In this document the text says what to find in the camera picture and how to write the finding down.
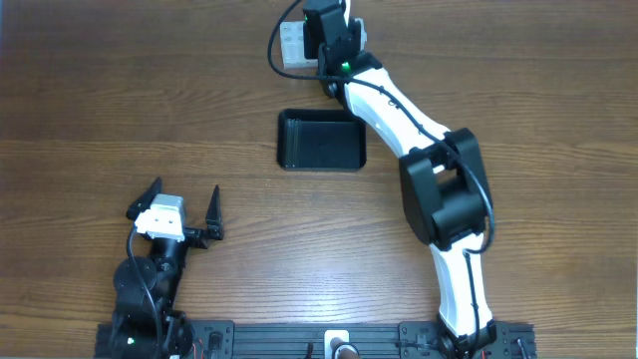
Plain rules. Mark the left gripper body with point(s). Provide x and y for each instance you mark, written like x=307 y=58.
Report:
x=197 y=238

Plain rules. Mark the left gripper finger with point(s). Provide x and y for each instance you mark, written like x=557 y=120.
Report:
x=215 y=219
x=144 y=204

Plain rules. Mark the clear test tube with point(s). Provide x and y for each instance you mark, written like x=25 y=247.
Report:
x=289 y=144
x=296 y=144

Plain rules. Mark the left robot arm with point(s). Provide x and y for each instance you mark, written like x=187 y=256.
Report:
x=132 y=289

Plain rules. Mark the black tray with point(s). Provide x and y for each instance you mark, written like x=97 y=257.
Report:
x=329 y=144

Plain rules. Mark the white test tube rack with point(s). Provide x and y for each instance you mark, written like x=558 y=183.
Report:
x=291 y=50

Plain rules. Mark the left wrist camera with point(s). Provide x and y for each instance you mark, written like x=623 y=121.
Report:
x=162 y=218

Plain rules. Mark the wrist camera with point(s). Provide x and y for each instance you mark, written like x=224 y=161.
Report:
x=162 y=218
x=345 y=5

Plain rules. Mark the mounting rail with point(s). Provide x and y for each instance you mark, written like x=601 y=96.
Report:
x=279 y=341

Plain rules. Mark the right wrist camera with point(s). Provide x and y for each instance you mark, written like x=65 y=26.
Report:
x=345 y=5

